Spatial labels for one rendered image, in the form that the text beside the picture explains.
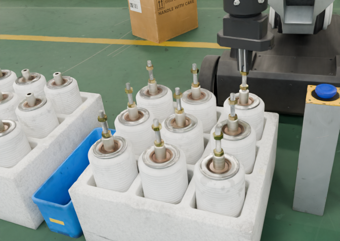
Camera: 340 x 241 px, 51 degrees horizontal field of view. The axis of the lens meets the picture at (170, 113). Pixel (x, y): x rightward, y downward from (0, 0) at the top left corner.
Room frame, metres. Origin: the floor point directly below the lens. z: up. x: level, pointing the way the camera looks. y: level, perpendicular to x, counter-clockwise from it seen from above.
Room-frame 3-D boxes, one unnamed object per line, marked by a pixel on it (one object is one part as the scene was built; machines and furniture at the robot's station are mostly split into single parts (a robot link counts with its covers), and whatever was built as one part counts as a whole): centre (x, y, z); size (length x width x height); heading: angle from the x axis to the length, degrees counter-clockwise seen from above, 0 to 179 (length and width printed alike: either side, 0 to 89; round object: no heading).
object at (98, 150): (0.60, 0.13, 0.25); 0.08 x 0.08 x 0.01
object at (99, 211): (0.66, -0.02, 0.09); 0.39 x 0.39 x 0.18; 65
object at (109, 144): (0.60, 0.13, 0.26); 0.02 x 0.02 x 0.03
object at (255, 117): (0.71, -0.18, 0.16); 0.10 x 0.10 x 0.18
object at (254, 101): (0.71, -0.18, 0.25); 0.08 x 0.08 x 0.01
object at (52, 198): (0.72, 0.24, 0.06); 0.30 x 0.11 x 0.12; 154
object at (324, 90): (0.60, -0.32, 0.32); 0.04 x 0.04 x 0.02
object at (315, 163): (0.60, -0.32, 0.16); 0.07 x 0.07 x 0.31; 65
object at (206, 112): (0.76, -0.07, 0.16); 0.10 x 0.10 x 0.18
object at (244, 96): (0.71, -0.18, 0.26); 0.02 x 0.02 x 0.03
